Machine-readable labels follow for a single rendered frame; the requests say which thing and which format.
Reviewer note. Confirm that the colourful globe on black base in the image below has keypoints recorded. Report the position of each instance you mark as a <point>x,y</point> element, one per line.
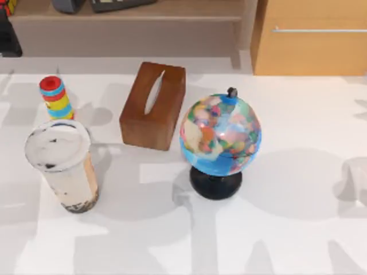
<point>220,137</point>

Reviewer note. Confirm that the brown wooden tissue box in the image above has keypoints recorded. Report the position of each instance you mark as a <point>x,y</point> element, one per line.
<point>153,114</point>

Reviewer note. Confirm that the open wooden shelf unit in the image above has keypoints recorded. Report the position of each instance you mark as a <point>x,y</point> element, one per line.
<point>129,34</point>

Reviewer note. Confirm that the bubble tea cup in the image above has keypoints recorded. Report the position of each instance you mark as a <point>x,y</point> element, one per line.
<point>61,154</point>

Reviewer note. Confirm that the stack of coloured rings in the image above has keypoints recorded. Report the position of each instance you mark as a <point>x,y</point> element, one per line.
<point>57,98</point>

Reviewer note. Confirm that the dark grey flat device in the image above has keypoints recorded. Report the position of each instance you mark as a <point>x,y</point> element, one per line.
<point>120,4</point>

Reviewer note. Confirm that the wooden cupboard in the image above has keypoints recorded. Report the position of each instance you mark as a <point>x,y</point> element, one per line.
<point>312,48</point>

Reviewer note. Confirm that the black object on shelf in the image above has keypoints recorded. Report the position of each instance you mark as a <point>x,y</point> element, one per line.
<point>68,5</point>

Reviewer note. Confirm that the black and colourful box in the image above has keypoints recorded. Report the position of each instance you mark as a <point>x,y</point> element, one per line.
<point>7,25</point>

